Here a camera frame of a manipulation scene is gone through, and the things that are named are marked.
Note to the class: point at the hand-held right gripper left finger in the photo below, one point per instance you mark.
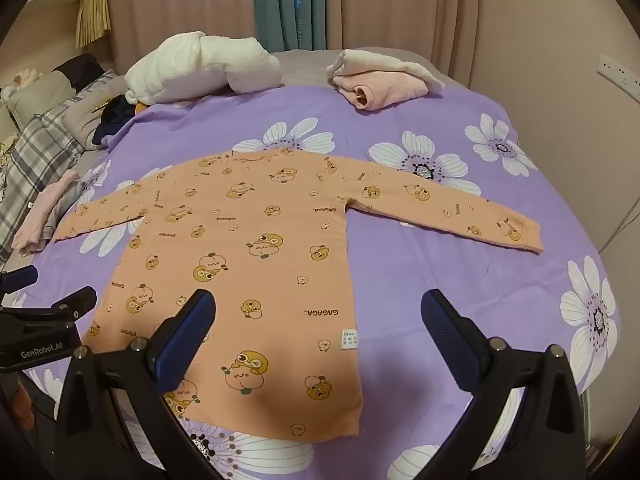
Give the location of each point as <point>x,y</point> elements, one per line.
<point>187,330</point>

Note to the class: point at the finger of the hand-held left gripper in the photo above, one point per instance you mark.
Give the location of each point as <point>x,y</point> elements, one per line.
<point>20,278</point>
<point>75,304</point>

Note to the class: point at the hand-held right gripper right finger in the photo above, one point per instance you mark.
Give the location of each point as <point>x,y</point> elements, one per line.
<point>445,337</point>

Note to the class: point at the orange cartoon print shirt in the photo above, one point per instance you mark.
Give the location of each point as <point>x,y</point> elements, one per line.
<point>260,260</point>

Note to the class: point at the dark clothes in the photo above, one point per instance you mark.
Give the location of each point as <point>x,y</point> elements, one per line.
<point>117,117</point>

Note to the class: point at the purple floral bedsheet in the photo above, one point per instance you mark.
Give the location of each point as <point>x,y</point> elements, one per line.
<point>400,285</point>

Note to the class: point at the light pink cloth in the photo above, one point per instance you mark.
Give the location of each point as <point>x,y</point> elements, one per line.
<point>42,210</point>

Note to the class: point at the grey pillow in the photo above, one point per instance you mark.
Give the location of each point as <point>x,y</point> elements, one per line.
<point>35,97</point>

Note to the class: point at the cream plush pillow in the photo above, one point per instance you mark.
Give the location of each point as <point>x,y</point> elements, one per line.
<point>200,67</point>

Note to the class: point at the pink fleece-lined folded garment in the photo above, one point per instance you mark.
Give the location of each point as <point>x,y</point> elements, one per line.
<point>380,82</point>

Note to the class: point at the yellow fringed hanging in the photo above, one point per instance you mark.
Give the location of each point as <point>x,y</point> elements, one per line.
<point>94,17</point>

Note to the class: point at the teal curtain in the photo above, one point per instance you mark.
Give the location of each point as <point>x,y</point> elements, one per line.
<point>290,5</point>

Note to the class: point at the white wall socket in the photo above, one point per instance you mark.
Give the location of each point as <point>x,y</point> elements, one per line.
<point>620,74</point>

